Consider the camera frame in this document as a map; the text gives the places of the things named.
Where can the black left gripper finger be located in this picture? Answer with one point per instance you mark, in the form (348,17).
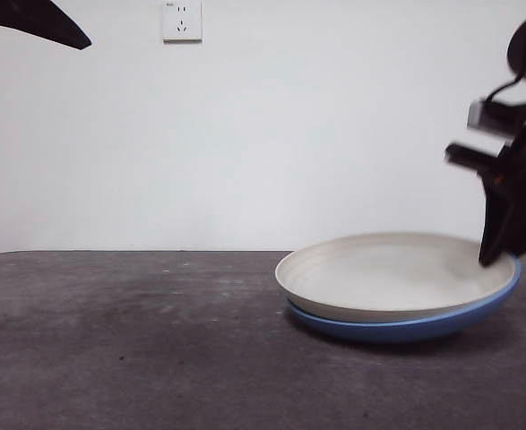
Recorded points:
(43,22)

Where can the white round plate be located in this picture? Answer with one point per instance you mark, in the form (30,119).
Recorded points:
(379,277)

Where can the blue round plate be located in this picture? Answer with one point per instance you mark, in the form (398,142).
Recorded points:
(379,333)

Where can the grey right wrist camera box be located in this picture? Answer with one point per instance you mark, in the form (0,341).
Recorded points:
(474,116)

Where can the white wall socket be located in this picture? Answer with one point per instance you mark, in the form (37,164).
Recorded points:
(182,22)

